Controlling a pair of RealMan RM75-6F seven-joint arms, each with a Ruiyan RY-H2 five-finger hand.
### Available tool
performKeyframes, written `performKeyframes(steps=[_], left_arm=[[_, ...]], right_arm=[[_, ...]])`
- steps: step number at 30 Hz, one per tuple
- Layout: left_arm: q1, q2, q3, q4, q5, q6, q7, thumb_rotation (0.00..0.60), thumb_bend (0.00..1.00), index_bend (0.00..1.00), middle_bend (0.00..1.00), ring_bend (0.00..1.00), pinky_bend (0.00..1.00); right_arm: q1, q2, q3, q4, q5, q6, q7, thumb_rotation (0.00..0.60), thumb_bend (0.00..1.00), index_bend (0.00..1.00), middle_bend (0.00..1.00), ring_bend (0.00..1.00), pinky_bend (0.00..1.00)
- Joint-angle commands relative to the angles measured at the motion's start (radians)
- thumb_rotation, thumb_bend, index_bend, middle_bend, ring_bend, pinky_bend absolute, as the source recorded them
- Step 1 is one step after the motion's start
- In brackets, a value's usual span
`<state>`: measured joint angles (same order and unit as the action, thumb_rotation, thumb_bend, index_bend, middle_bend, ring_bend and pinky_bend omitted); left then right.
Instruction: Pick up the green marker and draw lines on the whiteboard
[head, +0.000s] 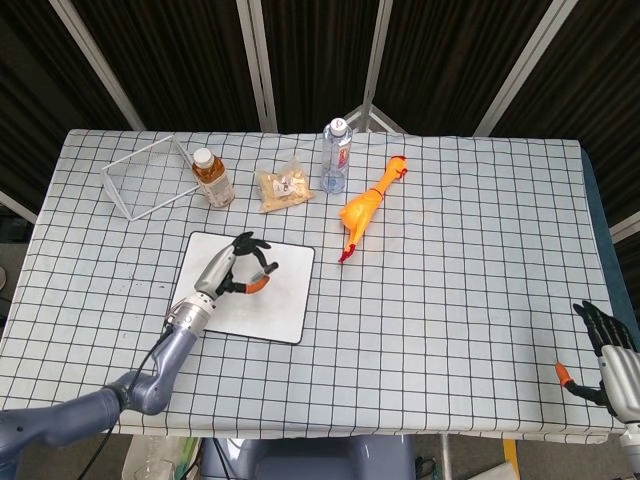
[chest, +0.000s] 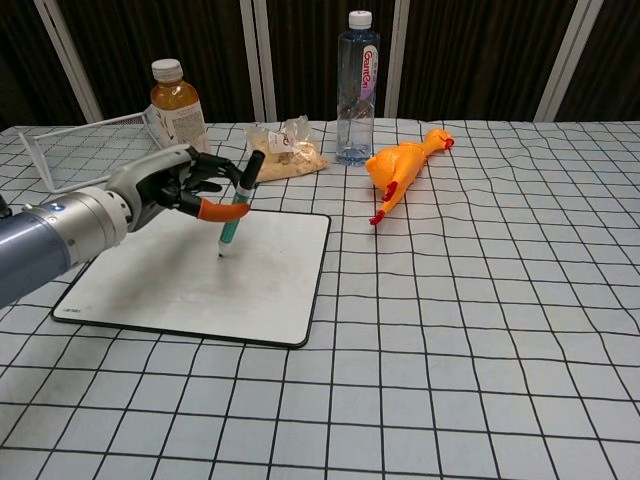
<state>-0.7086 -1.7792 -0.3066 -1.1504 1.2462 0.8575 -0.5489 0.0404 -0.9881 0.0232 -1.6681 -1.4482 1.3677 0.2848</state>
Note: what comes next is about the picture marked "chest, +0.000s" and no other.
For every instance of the clear water bottle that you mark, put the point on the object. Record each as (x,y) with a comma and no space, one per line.
(356,95)

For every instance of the white dry-erase board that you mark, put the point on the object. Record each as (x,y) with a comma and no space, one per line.
(200,280)

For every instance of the teal black marker pen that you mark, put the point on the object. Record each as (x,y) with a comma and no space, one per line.
(240,205)

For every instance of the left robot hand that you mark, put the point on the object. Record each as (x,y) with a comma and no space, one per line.
(155,185)

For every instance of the white folding screen frame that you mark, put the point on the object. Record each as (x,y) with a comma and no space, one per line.
(260,55)

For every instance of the amber tea bottle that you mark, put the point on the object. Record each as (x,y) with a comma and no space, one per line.
(180,115)

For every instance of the orange rubber chicken toy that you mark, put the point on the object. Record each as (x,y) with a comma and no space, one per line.
(400,167)

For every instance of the clear snack bag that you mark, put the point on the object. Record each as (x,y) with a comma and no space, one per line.
(285,150)

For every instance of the grid-patterned tablecloth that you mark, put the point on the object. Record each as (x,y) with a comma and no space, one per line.
(400,325)

